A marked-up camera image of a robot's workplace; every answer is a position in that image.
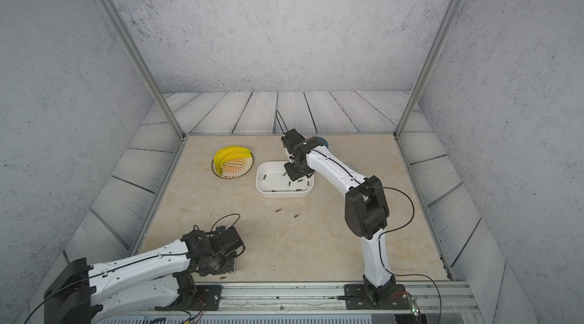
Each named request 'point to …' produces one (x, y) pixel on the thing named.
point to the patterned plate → (234, 168)
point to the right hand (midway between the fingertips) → (297, 172)
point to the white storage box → (273, 181)
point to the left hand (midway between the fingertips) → (231, 271)
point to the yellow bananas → (229, 152)
